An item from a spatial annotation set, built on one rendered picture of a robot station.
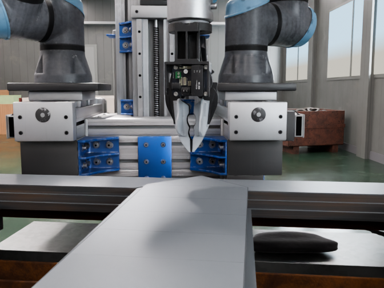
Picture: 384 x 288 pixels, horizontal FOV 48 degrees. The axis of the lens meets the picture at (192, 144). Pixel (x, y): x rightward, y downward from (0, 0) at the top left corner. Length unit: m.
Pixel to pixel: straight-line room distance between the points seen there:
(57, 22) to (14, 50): 11.25
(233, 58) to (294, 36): 0.19
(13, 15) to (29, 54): 11.17
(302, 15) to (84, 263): 0.98
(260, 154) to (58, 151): 0.49
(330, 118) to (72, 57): 6.31
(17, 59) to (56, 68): 11.21
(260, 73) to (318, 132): 6.04
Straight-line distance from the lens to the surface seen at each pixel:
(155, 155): 1.13
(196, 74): 0.68
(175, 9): 0.71
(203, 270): 0.42
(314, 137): 7.13
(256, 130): 1.02
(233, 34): 1.17
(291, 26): 1.24
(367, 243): 1.07
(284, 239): 0.96
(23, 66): 12.31
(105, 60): 11.80
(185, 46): 0.71
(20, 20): 1.12
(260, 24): 1.18
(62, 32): 1.18
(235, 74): 1.14
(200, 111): 0.72
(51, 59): 1.18
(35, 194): 0.81
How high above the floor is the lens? 1.02
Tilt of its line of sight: 7 degrees down
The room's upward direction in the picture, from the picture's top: straight up
